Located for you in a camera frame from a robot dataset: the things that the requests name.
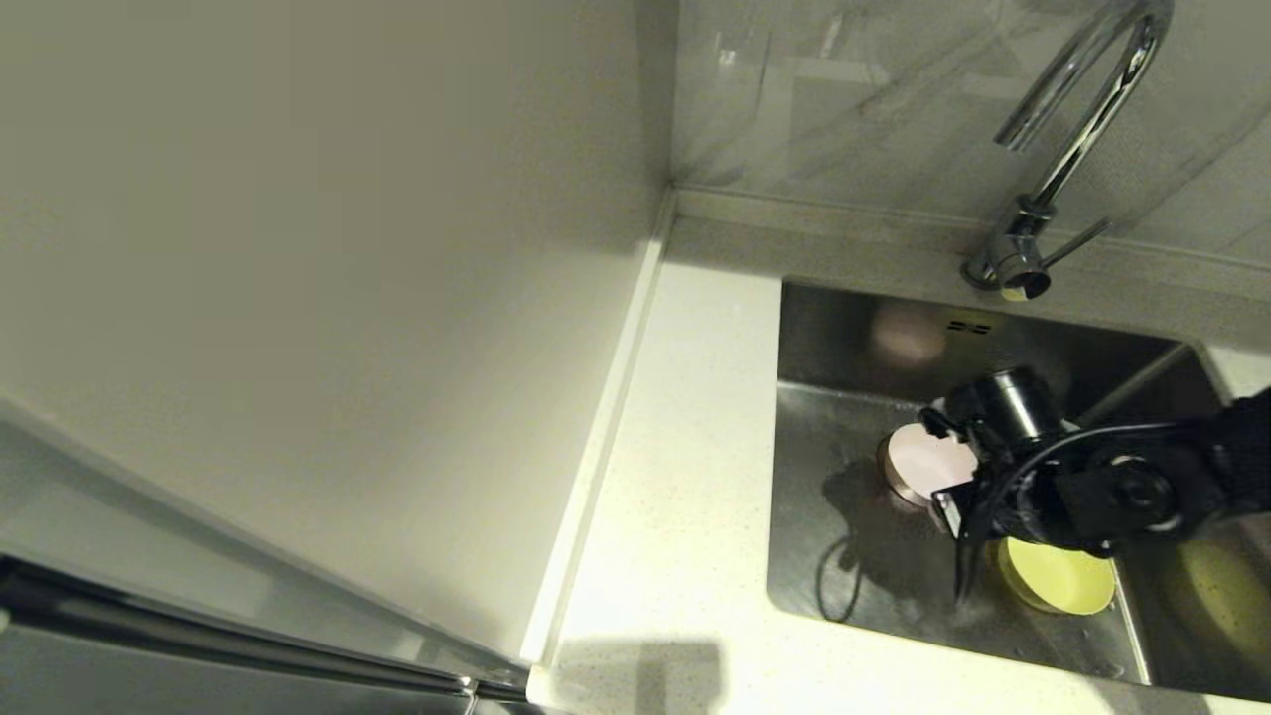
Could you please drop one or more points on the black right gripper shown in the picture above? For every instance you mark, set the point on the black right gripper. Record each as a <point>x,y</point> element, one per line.
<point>1018,407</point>

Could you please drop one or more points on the pink plastic bowl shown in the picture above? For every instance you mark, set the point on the pink plastic bowl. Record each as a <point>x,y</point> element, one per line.
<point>928,462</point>

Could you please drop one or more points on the yellow plastic bowl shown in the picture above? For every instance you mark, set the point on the yellow plastic bowl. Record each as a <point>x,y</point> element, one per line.
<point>1062,586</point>

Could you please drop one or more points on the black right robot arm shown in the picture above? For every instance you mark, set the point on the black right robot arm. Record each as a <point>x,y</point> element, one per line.
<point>1142,492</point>

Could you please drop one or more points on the stainless steel sink basin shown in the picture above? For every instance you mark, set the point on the stainless steel sink basin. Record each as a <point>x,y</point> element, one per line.
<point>844,397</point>

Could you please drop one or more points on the chrome gooseneck faucet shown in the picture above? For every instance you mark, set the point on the chrome gooseneck faucet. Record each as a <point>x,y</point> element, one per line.
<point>1018,263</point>

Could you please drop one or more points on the white tall cabinet side panel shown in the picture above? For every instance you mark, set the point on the white tall cabinet side panel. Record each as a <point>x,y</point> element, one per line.
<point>298,248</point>

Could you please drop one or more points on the dark metal door trim bar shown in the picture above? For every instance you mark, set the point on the dark metal door trim bar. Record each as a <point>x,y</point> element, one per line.
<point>199,638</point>

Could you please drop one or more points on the grey appliance door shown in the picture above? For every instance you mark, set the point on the grey appliance door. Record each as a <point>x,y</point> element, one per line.
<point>99,516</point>

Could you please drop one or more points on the glossy grey door panel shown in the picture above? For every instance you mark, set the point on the glossy grey door panel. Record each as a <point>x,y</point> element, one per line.
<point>99,690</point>

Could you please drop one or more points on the small chrome door bracket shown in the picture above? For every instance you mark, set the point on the small chrome door bracket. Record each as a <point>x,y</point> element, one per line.
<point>469,687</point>

